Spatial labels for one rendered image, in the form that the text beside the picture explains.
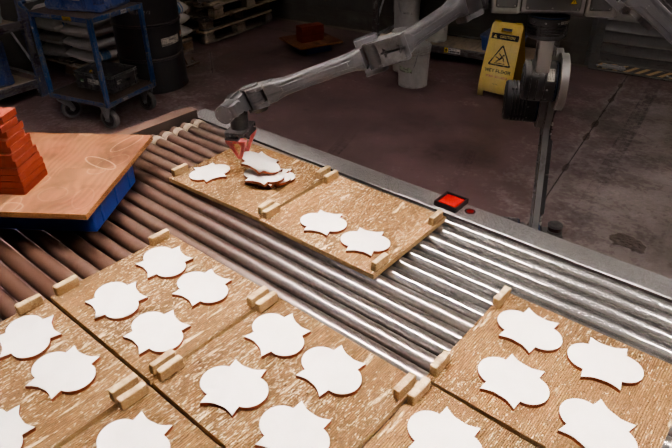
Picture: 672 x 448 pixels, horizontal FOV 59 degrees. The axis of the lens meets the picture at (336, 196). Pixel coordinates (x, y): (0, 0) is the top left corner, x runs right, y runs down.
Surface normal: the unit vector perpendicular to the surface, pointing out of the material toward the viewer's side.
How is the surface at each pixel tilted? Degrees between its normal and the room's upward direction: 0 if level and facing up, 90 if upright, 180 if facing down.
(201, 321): 0
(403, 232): 0
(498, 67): 77
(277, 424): 0
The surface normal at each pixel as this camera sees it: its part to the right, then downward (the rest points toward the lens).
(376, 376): -0.01, -0.86
